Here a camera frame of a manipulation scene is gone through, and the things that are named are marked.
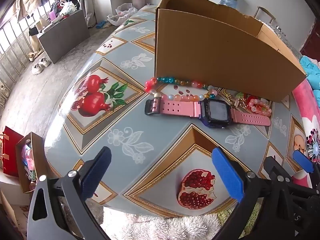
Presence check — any white fluffy robe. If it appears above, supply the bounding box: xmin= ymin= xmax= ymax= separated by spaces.
xmin=101 ymin=206 xmax=223 ymax=240

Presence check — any turquoise fluffy blanket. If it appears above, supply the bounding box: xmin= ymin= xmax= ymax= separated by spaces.
xmin=299 ymin=56 xmax=320 ymax=90

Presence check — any multicoloured bead bracelet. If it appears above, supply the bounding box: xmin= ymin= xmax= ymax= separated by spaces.
xmin=144 ymin=76 xmax=218 ymax=103

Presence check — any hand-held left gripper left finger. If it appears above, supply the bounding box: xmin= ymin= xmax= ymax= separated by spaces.
xmin=27 ymin=146 xmax=112 ymax=240

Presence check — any small cardboard box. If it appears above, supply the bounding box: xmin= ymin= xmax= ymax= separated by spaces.
xmin=15 ymin=132 xmax=54 ymax=194

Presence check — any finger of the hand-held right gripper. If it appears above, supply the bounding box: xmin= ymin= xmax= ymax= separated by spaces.
xmin=262 ymin=156 xmax=284 ymax=180
xmin=292 ymin=150 xmax=316 ymax=173

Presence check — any grey cabinet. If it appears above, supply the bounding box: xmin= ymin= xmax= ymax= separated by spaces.
xmin=37 ymin=9 xmax=91 ymax=65

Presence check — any metal window railing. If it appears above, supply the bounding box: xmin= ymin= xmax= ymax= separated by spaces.
xmin=0 ymin=7 xmax=43 ymax=105

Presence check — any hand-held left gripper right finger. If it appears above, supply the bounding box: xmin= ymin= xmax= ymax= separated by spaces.
xmin=211 ymin=147 xmax=294 ymax=240

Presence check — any white plastic bag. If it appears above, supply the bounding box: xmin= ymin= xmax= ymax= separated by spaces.
xmin=107 ymin=3 xmax=138 ymax=26

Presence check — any pile of clothes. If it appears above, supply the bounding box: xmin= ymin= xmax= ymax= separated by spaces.
xmin=51 ymin=0 xmax=80 ymax=15

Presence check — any pink bead bracelet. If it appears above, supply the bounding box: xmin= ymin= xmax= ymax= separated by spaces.
xmin=246 ymin=97 xmax=273 ymax=117

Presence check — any red paper bag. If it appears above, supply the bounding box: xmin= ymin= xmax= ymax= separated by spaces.
xmin=2 ymin=126 xmax=25 ymax=178

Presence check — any grey curtain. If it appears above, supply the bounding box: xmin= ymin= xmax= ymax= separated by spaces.
xmin=80 ymin=0 xmax=112 ymax=28

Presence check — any pink floral blanket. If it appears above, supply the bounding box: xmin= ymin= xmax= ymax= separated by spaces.
xmin=292 ymin=80 xmax=320 ymax=188

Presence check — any dark red door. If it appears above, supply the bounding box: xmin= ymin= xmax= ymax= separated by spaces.
xmin=300 ymin=21 xmax=320 ymax=62

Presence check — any pink strap digital watch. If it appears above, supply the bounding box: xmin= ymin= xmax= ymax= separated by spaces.
xmin=144 ymin=97 xmax=272 ymax=128

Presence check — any grey lace cover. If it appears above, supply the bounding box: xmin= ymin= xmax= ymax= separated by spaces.
xmin=262 ymin=21 xmax=288 ymax=40

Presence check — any fruit print tablecloth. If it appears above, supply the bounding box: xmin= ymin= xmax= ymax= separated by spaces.
xmin=44 ymin=5 xmax=312 ymax=218

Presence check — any wooden chair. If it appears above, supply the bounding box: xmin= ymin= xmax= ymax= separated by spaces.
xmin=254 ymin=6 xmax=275 ymax=24

